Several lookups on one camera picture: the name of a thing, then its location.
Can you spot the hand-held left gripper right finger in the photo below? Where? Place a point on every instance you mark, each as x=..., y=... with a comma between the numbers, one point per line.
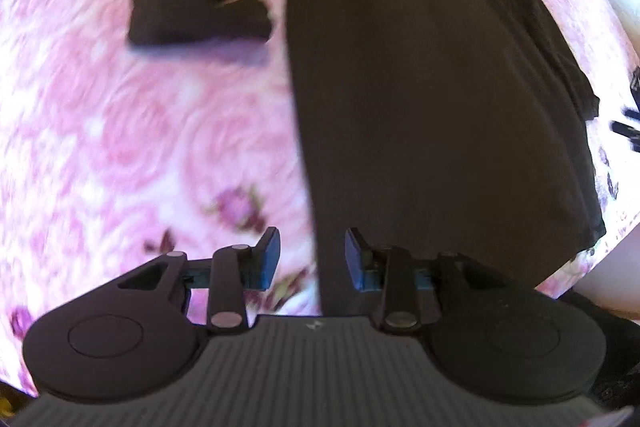
x=354, y=258

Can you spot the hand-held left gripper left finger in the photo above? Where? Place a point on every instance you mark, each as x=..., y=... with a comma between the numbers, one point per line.
x=270, y=258

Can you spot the pink rose-patterned blanket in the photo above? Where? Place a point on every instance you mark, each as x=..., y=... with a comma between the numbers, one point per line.
x=140, y=147

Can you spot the black long-sleeved shirt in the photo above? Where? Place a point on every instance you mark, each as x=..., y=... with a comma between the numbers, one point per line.
x=425, y=107

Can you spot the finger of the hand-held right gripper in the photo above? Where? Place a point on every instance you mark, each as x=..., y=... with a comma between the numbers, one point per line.
x=625, y=128

